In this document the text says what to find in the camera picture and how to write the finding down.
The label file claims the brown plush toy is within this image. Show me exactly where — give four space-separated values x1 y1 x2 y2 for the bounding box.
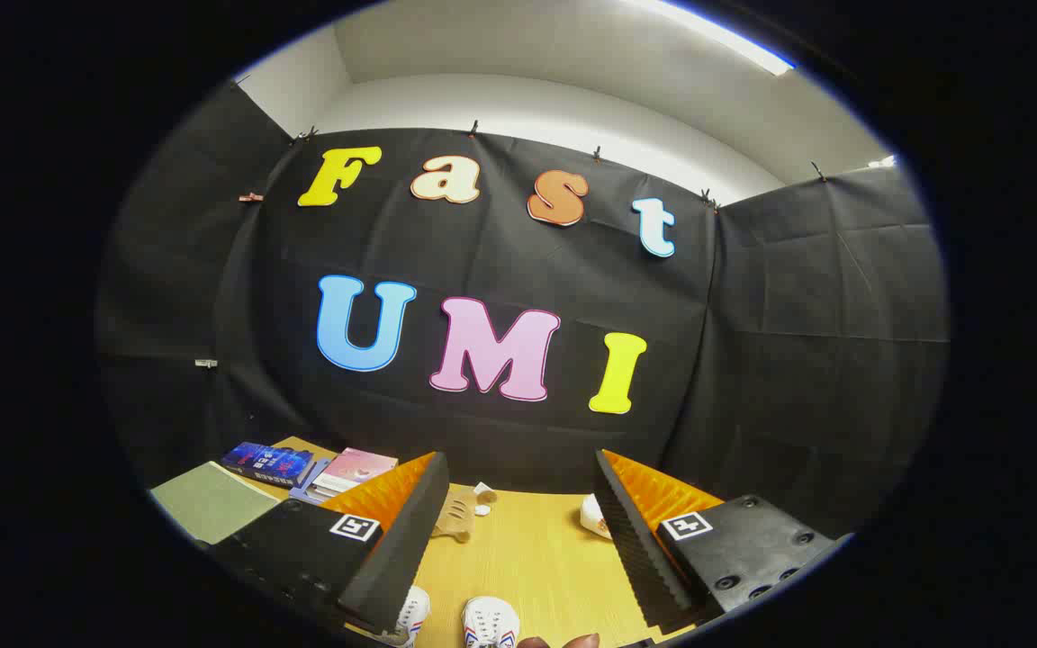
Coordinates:
431 486 500 544

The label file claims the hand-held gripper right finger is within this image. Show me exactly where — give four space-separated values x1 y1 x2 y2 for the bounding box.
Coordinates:
594 449 854 635

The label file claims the pale green fabric storage box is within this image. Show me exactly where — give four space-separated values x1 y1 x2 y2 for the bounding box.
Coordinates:
148 462 284 547

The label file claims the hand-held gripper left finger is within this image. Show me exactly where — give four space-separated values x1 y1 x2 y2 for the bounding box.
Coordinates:
208 453 449 635

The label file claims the pink cover book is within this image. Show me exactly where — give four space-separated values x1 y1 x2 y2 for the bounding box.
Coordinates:
310 447 400 498

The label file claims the blue glossy book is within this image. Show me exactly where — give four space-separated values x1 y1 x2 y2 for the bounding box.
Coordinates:
220 441 314 487

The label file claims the white canvas shoe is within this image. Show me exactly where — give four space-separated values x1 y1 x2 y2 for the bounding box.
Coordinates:
462 596 520 648
383 585 431 647

